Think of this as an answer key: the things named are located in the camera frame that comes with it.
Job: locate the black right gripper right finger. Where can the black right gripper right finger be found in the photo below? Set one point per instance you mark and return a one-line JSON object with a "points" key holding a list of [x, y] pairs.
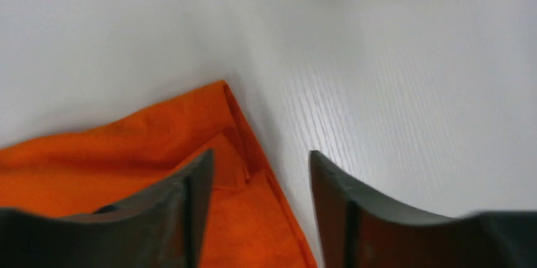
{"points": [[361, 227]]}

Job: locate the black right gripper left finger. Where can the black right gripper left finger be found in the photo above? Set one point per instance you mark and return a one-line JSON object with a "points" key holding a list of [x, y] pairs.
{"points": [[161, 225]]}

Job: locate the orange t-shirt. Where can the orange t-shirt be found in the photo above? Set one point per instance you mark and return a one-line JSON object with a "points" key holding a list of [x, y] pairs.
{"points": [[250, 223]]}

